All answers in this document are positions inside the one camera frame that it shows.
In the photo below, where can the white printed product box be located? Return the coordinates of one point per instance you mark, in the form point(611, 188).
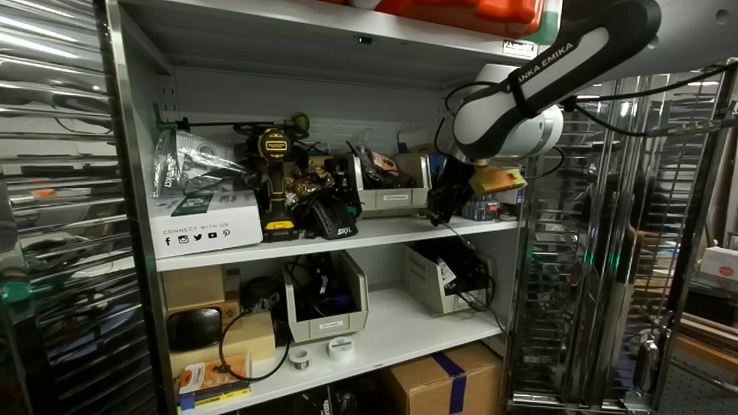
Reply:
point(205, 224)

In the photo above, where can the grey storage bin with tools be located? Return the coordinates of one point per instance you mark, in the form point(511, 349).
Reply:
point(392, 198)

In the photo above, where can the orange plastic case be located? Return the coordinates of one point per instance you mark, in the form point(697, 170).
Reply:
point(463, 11)

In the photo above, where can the cardboard box with purple tape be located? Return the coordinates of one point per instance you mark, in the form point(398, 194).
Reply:
point(429, 384)

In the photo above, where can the dark slatted metal rack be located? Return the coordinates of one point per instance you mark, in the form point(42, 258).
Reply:
point(54, 153)

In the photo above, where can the black soft pouch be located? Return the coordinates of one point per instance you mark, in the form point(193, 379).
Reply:
point(194, 327)

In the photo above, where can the white metal shelving unit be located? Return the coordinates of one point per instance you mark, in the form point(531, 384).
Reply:
point(384, 231)

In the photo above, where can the blue red battery pack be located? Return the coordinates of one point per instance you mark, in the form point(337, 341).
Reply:
point(491, 208)

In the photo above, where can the yellow black power tool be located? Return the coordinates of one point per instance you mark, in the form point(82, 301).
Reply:
point(275, 181)

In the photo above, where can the black rod with green clamp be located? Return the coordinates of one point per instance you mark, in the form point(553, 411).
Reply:
point(215, 122)

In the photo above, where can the black tool charger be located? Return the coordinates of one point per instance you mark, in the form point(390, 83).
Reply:
point(330, 204)

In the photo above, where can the tall steel tray rack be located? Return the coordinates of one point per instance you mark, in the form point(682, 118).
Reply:
point(600, 253)

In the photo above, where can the white tape roll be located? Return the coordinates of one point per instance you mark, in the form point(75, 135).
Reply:
point(339, 349)

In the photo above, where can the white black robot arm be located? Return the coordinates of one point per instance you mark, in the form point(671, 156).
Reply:
point(554, 69)

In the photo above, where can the grey storage bin tilted open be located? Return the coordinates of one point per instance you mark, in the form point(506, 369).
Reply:
point(325, 326)

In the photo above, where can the red white box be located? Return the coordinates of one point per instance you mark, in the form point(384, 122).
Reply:
point(721, 266)

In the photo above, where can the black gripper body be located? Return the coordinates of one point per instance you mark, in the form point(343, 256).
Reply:
point(456, 181)

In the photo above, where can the yellow wrist camera box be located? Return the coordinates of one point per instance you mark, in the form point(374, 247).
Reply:
point(499, 181)

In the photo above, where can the small grey tape roll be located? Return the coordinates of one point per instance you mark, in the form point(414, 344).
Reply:
point(299, 357)

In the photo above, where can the clear plastic bag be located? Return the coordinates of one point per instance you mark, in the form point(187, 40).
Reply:
point(193, 162)

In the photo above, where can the orange printed book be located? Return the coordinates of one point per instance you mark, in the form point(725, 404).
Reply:
point(210, 379)

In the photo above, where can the small brown cardboard box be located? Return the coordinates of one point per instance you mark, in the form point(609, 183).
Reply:
point(193, 287)

